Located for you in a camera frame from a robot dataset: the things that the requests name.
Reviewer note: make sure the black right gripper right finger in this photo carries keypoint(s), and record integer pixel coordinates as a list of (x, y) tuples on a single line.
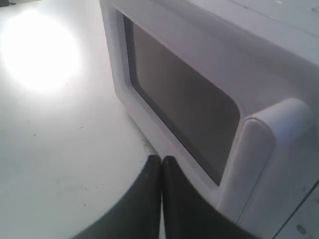
[(187, 215)]

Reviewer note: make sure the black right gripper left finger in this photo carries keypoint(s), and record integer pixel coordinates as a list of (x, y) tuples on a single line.
[(137, 214)]

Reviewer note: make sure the white microwave door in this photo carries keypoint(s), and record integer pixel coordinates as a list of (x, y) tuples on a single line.
[(194, 104)]

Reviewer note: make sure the white microwave oven body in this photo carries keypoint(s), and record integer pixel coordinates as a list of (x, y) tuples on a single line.
[(286, 49)]

